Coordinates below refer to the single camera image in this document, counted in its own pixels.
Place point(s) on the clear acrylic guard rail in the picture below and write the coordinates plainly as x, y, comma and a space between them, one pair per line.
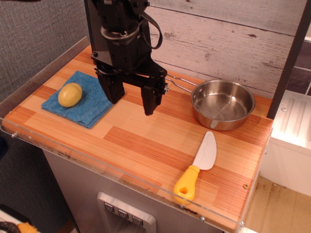
145, 153

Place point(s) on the yellow potato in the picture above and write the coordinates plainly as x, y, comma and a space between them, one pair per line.
70, 95

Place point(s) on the stainless steel pot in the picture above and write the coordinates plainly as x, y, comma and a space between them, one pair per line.
218, 104

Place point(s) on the dark right post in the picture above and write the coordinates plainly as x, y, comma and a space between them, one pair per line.
291, 60

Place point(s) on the dark left post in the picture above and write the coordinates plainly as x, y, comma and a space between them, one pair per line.
98, 43

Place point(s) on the blue folded cloth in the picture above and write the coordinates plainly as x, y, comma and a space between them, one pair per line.
81, 100

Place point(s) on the toy knife yellow handle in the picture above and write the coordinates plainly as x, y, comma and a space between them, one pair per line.
184, 188

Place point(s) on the grey cabinet front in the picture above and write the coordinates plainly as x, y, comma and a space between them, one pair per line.
81, 187

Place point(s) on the silver dispenser button panel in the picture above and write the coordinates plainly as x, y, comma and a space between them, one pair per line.
122, 214

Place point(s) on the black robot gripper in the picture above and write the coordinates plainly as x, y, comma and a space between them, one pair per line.
128, 60

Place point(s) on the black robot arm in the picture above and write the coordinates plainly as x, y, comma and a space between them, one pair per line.
125, 29

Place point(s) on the orange black object corner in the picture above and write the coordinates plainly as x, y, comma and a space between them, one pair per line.
12, 221

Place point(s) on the dark post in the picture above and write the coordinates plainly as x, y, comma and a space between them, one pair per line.
98, 43
291, 60

